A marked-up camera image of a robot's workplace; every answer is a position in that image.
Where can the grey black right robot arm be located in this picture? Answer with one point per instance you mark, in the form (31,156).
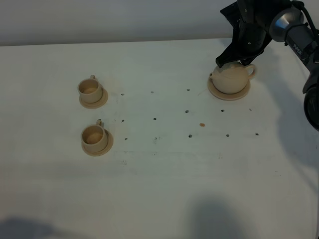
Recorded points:
(295,28)

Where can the beige near teacup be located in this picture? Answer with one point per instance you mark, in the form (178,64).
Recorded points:
(94,138)

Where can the beige teacup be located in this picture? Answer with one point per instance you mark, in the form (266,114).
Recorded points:
(94,138)
(90,90)

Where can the beige teapot saucer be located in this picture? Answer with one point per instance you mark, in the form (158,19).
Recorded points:
(227,97)

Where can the beige brown teapot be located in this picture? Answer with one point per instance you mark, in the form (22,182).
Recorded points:
(232,77)

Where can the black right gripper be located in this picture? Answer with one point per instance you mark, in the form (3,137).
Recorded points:
(251,20)

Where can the beige far teacup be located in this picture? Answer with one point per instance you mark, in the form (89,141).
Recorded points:
(90,90)

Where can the beige near saucer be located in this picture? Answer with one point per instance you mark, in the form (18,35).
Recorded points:
(105,150)

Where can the beige far saucer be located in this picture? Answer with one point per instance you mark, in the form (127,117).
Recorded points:
(97,104)

